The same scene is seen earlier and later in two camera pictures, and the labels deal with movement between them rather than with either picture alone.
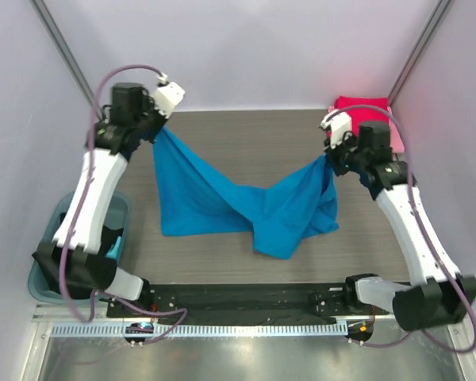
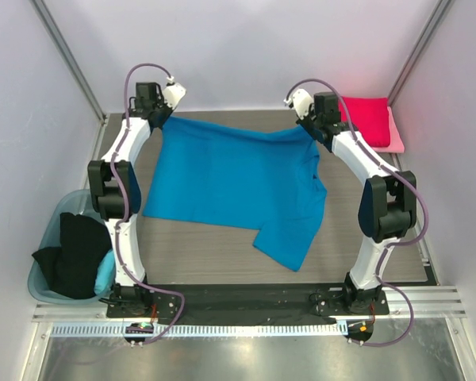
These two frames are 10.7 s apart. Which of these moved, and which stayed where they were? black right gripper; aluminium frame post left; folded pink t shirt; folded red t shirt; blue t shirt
Moved: black right gripper; blue t shirt
Stayed: aluminium frame post left; folded red t shirt; folded pink t shirt
